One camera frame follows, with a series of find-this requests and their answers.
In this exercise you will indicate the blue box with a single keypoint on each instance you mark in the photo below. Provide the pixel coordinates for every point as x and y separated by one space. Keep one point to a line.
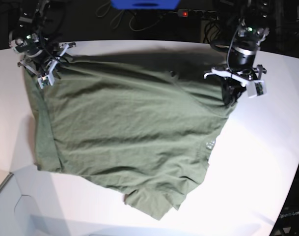
144 4

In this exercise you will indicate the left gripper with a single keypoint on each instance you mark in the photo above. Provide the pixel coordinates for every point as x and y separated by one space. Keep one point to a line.
231 87

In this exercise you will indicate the green t-shirt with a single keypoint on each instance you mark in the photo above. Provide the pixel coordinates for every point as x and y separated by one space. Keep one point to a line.
143 124

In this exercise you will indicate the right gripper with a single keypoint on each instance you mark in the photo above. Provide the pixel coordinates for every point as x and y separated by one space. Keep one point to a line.
41 62

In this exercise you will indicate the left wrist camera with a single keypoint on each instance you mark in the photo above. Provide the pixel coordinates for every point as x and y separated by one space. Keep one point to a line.
256 88

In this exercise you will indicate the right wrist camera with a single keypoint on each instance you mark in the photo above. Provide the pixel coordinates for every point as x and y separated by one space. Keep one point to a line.
47 80

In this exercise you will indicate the black power strip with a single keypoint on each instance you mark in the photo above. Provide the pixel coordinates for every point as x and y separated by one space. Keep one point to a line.
199 14

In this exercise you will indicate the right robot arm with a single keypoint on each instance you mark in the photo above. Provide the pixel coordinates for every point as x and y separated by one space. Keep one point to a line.
29 32

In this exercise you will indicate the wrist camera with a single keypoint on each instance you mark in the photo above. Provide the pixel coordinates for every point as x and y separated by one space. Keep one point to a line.
256 88
47 80

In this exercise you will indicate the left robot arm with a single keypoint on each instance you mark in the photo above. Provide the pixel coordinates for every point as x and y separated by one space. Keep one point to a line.
243 32

